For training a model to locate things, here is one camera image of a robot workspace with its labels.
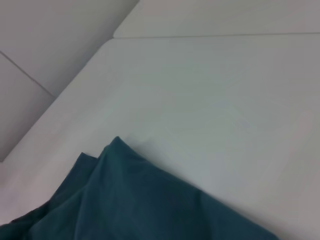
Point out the teal T-shirt with white print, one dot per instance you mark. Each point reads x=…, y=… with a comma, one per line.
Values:
x=125, y=200

